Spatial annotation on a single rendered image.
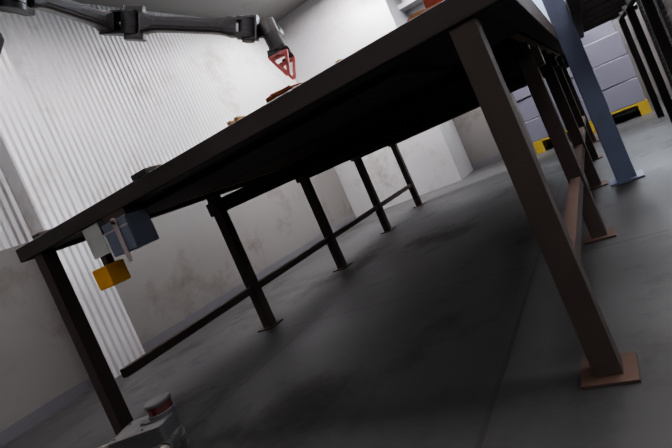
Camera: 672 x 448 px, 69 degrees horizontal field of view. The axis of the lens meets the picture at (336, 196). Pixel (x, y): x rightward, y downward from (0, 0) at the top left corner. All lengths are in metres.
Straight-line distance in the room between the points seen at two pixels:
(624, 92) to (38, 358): 5.61
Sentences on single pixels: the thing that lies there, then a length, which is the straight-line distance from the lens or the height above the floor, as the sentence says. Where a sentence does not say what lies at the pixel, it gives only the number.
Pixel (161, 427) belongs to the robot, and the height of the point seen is 0.28.
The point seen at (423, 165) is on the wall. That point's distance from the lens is 6.54.
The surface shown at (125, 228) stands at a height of 0.78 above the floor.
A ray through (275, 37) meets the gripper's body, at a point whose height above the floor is 1.16.
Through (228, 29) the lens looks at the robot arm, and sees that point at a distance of 1.74.
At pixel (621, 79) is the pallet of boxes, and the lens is 5.88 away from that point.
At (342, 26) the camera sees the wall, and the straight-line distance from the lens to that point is 6.87.
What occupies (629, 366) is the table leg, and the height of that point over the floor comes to 0.01.
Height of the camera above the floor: 0.65
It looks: 2 degrees down
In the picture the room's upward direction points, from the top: 24 degrees counter-clockwise
